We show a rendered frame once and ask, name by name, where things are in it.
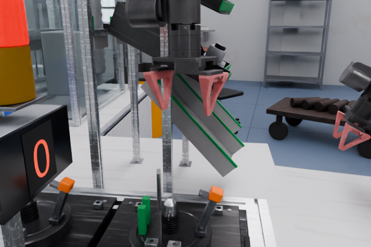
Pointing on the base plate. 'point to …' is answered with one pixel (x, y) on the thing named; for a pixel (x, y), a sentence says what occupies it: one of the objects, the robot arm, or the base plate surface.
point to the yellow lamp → (16, 75)
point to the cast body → (216, 50)
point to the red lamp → (12, 17)
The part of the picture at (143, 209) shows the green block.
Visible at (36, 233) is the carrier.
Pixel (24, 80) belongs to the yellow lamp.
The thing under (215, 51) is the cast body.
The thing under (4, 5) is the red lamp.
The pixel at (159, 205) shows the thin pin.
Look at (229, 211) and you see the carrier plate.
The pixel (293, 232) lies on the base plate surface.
